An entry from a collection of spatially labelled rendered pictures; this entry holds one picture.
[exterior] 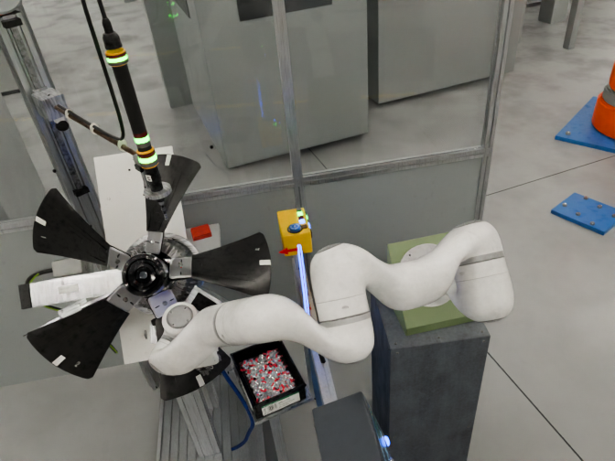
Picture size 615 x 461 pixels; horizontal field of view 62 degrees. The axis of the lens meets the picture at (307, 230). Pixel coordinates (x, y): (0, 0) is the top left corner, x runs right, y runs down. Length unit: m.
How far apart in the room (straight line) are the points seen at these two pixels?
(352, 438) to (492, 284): 0.45
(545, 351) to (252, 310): 2.16
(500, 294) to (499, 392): 1.51
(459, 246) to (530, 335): 1.84
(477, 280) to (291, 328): 0.46
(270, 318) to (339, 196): 1.42
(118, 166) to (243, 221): 0.69
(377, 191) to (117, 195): 1.12
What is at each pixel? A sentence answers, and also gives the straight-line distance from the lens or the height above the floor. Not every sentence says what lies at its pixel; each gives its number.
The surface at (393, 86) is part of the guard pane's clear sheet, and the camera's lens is 2.14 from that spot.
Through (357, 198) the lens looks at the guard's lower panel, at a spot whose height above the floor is 0.84.
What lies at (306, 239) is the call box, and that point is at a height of 1.05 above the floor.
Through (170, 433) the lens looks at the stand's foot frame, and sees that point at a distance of 2.56.
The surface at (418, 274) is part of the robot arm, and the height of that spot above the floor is 1.42.
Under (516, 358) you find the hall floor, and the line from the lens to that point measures 2.84.
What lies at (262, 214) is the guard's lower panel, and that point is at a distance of 2.29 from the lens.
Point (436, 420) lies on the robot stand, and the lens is 1.92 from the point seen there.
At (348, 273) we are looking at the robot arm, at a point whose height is 1.49.
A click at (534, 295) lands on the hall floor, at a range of 3.18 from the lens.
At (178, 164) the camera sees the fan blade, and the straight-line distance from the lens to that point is 1.53.
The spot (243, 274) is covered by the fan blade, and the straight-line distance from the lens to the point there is 1.49.
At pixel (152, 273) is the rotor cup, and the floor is 1.22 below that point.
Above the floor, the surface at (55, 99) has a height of 1.56.
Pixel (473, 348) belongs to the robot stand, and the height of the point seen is 0.88.
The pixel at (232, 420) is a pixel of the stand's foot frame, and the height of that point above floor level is 0.08.
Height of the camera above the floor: 2.13
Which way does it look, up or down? 37 degrees down
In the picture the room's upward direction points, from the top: 6 degrees counter-clockwise
